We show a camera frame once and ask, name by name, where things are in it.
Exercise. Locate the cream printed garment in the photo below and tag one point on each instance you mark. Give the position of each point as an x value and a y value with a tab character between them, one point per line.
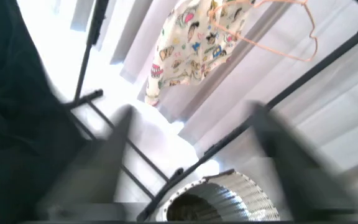
185	46

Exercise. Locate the black garment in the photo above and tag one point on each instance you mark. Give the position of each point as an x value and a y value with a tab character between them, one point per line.
17	109

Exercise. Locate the white curtain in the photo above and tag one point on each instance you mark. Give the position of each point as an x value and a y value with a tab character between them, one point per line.
337	109

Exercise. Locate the pink clothes hanger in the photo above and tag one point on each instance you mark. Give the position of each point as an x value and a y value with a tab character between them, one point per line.
313	31

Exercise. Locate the black clothes rack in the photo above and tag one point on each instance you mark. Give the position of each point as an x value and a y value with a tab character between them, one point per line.
306	74

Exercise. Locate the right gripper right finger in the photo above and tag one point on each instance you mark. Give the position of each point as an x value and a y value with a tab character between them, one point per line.
300	174

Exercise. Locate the white laundry basket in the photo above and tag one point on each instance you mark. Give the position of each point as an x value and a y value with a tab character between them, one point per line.
247	199

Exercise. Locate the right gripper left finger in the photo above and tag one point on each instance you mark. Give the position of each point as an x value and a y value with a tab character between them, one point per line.
98	174

